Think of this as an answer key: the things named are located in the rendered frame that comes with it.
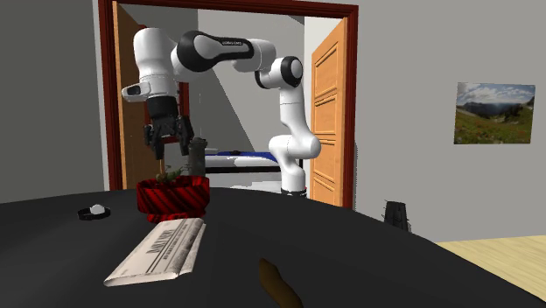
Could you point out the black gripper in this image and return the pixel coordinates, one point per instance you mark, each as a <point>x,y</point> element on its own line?
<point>163,112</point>

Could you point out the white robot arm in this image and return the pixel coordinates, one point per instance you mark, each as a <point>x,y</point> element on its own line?
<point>288,111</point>

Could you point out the dark grey cylindrical bottle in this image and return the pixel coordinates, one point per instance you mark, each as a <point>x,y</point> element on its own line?
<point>197,158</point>

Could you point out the brown door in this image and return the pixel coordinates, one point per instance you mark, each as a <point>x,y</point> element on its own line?
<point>130,140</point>

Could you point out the red striped potted plant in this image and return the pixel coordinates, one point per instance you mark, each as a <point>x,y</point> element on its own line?
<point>172,198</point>

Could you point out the bed with blue cover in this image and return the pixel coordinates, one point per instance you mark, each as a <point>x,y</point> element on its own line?
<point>243,158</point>

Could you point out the folded newspaper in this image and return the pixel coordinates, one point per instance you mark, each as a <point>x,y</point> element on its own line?
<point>164,251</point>

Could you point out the orange panelled door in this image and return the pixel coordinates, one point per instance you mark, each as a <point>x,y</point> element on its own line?
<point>327,119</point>

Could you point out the brown oblong object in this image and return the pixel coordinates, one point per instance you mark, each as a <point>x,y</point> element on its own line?
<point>277,283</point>

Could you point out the black table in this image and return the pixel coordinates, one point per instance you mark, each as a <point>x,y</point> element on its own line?
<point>350,260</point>

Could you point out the black ribbed object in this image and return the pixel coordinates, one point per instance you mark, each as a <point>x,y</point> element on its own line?
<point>396,215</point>

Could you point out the dark red door frame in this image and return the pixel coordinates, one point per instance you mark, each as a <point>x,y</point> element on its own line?
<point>352,106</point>

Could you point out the landscape wall picture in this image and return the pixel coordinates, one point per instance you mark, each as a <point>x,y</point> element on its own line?
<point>494,113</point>

